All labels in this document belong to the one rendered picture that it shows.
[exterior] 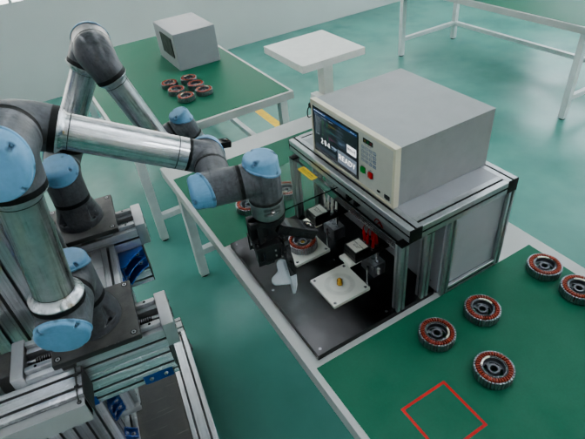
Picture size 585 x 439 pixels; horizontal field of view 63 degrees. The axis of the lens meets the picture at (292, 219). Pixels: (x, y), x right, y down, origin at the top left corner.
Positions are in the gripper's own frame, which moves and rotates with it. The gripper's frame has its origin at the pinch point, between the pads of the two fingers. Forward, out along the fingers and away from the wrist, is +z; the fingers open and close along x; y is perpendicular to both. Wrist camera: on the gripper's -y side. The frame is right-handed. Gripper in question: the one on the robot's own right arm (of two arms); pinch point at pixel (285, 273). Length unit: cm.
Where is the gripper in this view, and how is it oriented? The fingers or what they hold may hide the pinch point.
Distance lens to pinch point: 121.8
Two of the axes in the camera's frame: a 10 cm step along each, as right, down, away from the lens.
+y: -9.2, 3.1, -2.6
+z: 0.9, 7.8, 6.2
